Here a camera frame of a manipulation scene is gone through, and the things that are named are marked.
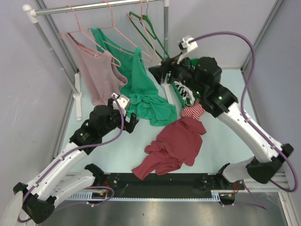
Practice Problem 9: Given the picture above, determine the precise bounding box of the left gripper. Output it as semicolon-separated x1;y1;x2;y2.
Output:
100;98;138;136

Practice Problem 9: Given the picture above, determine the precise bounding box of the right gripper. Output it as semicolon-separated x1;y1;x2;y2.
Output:
148;51;206;97

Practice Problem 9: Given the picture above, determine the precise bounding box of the dark red tank top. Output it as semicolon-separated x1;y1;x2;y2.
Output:
132;117;206;180

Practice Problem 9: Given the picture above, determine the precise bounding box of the pink wire hanger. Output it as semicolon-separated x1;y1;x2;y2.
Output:
127;0;168;65

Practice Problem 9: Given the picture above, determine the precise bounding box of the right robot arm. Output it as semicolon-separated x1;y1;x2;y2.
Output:
149;57;293;189

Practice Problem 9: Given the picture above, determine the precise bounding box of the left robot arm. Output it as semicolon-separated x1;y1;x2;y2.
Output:
13;101;138;224

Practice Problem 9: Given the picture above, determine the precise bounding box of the pink hanger under green top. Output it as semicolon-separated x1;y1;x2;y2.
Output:
88;0;153;63

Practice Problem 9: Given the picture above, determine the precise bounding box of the green tank top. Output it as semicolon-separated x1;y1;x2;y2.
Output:
91;27;177;126

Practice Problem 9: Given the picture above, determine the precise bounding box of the green plastic hanger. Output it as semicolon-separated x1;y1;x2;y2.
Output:
127;0;169;60

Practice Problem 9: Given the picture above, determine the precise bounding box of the dusty pink tank top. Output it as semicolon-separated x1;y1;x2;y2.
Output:
65;33;127;106

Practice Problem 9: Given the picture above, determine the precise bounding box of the black white zigzag garment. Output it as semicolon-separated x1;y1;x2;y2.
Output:
174;81;195;107

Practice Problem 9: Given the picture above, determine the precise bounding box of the green plastic bin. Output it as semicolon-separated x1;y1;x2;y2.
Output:
170;58;200;109

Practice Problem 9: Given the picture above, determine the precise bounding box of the red white striped garment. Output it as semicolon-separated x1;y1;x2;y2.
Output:
180;104;206;120

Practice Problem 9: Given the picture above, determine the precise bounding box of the metal clothes rack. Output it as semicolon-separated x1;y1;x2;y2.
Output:
22;0;174;122

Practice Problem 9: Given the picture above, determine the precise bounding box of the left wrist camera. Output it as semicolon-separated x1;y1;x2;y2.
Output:
111;93;131;114

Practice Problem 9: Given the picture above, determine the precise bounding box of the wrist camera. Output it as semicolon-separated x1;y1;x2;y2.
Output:
111;93;131;114
177;36;198;64

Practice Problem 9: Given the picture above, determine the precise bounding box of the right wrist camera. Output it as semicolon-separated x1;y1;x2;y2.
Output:
177;36;198;64

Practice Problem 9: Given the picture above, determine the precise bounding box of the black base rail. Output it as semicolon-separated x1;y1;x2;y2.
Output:
93;173;238;200

